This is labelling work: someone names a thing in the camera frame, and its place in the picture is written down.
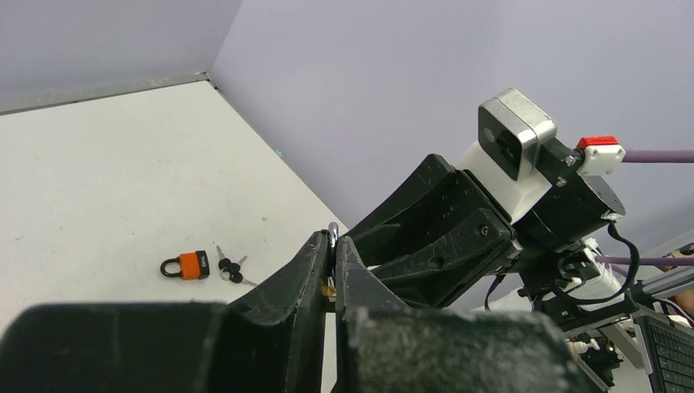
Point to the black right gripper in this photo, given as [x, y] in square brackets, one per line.
[435, 236]

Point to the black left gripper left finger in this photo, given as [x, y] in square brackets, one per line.
[269, 340]

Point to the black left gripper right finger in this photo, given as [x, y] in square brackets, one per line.
[384, 345]

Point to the small brass padlock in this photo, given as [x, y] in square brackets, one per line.
[329, 288]

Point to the black headed key bunch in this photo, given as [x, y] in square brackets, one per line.
[230, 270]

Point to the orange round padlock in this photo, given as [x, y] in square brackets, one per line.
[187, 266]

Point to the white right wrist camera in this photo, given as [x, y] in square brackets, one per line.
[518, 158]

